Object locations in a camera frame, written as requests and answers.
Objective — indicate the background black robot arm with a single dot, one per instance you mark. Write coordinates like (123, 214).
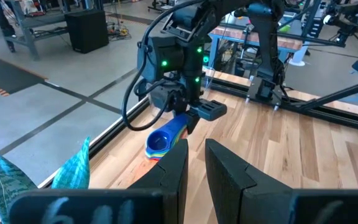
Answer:
(343, 21)

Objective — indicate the black speaker box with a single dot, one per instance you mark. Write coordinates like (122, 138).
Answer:
(87, 31)

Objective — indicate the purple plastic measuring cup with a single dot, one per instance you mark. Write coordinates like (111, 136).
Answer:
(166, 132)

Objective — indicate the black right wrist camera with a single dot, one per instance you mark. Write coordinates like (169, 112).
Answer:
(166, 98)

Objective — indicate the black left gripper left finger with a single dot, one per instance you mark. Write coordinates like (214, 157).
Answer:
(169, 180)

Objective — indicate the snake plant in white pot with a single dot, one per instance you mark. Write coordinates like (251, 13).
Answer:
(73, 171)

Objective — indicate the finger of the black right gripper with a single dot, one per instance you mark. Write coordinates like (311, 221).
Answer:
(193, 123)

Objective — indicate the grey metal shelf table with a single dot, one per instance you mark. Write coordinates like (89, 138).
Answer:
(26, 39)

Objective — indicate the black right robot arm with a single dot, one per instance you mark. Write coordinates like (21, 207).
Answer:
(269, 46)

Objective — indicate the black hazard-striped floor mat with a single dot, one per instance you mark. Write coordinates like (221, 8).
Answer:
(5, 74)

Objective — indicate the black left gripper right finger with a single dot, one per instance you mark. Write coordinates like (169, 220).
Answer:
(228, 183)

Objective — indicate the white stand base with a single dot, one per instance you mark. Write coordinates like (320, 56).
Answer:
(299, 57)

